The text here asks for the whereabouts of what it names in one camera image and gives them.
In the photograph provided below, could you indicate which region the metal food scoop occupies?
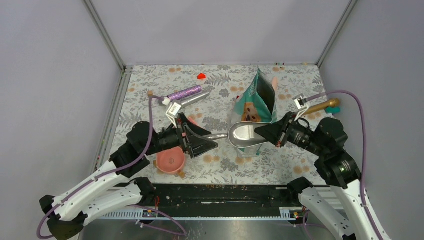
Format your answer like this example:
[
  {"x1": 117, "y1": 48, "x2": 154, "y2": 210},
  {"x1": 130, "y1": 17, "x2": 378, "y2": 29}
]
[{"x1": 203, "y1": 121, "x2": 270, "y2": 149}]

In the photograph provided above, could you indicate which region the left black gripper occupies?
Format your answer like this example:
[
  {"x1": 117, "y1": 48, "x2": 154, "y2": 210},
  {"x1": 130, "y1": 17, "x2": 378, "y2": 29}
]
[{"x1": 144, "y1": 113, "x2": 219, "y2": 158}]

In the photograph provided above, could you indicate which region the black mounting base plate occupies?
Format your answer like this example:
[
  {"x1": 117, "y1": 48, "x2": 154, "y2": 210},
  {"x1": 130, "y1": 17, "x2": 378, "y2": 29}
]
[{"x1": 139, "y1": 183, "x2": 302, "y2": 218}]

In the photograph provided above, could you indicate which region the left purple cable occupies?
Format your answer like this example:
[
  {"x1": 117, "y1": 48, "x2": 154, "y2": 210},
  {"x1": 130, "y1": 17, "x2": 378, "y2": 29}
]
[{"x1": 36, "y1": 95, "x2": 188, "y2": 240}]

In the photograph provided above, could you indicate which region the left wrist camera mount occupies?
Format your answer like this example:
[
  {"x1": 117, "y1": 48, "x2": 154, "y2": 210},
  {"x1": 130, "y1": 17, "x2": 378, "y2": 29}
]
[{"x1": 162, "y1": 97, "x2": 182, "y2": 127}]

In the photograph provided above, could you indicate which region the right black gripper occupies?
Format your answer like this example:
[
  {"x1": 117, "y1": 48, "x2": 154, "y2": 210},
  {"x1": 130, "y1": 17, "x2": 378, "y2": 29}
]
[{"x1": 254, "y1": 110, "x2": 326, "y2": 155}]

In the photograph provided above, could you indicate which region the teal toy block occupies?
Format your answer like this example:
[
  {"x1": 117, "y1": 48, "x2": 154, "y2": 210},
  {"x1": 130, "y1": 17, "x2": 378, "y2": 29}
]
[{"x1": 324, "y1": 106, "x2": 341, "y2": 115}]

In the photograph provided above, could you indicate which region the near pink pet bowl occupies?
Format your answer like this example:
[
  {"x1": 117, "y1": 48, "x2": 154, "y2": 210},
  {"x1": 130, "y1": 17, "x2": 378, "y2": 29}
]
[{"x1": 155, "y1": 147, "x2": 186, "y2": 175}]

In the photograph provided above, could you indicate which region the green pet food bag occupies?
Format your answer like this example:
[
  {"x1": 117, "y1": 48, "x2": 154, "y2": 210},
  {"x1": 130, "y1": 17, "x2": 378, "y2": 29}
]
[{"x1": 230, "y1": 67, "x2": 279, "y2": 159}]

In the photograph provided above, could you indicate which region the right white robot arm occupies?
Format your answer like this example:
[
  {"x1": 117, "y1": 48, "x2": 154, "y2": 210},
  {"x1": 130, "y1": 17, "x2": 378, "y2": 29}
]
[{"x1": 255, "y1": 112, "x2": 390, "y2": 240}]

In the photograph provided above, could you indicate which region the gold toy microphone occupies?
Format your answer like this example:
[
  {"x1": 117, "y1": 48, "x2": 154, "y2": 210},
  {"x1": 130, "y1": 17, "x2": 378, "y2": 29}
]
[{"x1": 304, "y1": 98, "x2": 340, "y2": 115}]

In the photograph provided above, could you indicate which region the purple glitter toy microphone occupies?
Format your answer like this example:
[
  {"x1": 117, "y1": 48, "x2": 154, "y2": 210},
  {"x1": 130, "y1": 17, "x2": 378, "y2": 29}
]
[{"x1": 160, "y1": 85, "x2": 203, "y2": 106}]

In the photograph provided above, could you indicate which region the red toy block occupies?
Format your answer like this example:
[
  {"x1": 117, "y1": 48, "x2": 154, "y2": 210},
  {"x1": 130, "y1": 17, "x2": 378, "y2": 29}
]
[{"x1": 197, "y1": 73, "x2": 207, "y2": 80}]

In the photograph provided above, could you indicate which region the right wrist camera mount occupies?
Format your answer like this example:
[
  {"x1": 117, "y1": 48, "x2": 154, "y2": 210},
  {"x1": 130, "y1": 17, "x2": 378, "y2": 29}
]
[{"x1": 293, "y1": 94, "x2": 311, "y2": 121}]

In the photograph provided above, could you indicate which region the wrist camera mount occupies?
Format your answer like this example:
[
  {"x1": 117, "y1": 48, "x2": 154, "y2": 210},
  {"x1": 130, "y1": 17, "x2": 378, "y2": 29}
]
[
  {"x1": 162, "y1": 97, "x2": 182, "y2": 127},
  {"x1": 293, "y1": 94, "x2": 311, "y2": 121}
]

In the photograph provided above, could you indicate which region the floral table mat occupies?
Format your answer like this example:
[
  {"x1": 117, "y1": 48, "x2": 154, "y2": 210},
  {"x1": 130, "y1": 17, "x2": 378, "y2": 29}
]
[{"x1": 111, "y1": 65, "x2": 325, "y2": 185}]

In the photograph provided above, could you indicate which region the silver toy microphone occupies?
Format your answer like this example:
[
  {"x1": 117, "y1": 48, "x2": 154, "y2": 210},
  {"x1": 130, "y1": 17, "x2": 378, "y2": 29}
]
[{"x1": 180, "y1": 91, "x2": 210, "y2": 108}]

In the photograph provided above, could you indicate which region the far pink pet bowl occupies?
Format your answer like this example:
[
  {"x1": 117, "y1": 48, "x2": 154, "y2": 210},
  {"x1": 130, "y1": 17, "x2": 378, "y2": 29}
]
[{"x1": 187, "y1": 115, "x2": 199, "y2": 126}]

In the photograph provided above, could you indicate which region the pink pet bowl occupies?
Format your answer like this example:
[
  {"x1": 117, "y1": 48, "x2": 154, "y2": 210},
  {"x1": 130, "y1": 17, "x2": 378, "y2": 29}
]
[
  {"x1": 187, "y1": 115, "x2": 199, "y2": 126},
  {"x1": 155, "y1": 147, "x2": 186, "y2": 175}
]

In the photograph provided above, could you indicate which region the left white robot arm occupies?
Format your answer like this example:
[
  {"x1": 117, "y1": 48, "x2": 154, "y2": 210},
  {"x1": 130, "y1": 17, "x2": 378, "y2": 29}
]
[{"x1": 39, "y1": 113, "x2": 219, "y2": 240}]

